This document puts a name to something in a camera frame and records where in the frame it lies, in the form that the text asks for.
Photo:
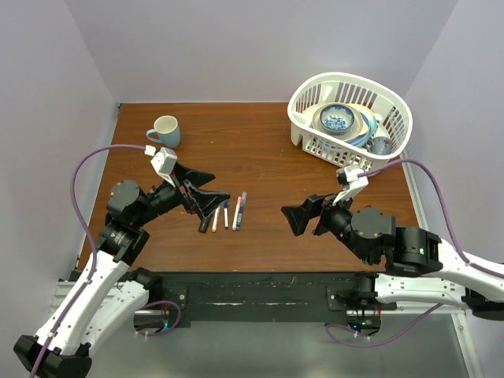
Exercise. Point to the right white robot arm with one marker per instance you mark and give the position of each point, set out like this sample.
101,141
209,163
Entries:
419,266

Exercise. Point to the black orange highlighter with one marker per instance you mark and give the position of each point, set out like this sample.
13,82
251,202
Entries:
204,225

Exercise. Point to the white yellow pen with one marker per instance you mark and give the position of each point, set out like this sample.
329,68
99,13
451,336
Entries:
215,223

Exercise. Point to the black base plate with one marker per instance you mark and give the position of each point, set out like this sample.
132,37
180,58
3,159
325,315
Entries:
323,297

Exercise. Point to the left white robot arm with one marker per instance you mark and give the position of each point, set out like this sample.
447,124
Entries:
65,345

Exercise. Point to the white pink pen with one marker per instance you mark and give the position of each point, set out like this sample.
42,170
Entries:
236,213

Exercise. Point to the white plastic dish basket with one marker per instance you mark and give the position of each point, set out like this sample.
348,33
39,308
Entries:
394,118

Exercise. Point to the stacked plates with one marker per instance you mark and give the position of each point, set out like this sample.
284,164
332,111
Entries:
360,132

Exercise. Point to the light blue mug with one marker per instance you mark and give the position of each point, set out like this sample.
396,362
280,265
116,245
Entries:
165,131

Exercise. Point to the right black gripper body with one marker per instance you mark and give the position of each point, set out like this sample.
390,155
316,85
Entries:
332,219

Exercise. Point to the blue patterned bowl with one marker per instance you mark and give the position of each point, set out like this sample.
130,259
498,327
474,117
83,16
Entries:
336,119

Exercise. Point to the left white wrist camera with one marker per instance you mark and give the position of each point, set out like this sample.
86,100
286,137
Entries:
163,161

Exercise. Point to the dark blue pen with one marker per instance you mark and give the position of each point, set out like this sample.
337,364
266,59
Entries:
241,210

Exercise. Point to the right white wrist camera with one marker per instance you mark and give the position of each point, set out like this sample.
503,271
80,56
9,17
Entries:
352,181

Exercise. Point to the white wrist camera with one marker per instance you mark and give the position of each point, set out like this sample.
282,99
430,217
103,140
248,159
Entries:
352,181
163,161

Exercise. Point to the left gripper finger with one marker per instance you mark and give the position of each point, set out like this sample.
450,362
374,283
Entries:
202,202
196,177

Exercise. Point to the grey pen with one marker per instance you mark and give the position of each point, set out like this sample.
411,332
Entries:
226,221

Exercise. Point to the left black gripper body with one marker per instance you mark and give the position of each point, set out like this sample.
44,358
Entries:
167,197

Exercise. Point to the grey cup in basket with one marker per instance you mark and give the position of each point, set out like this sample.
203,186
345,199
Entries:
380,145

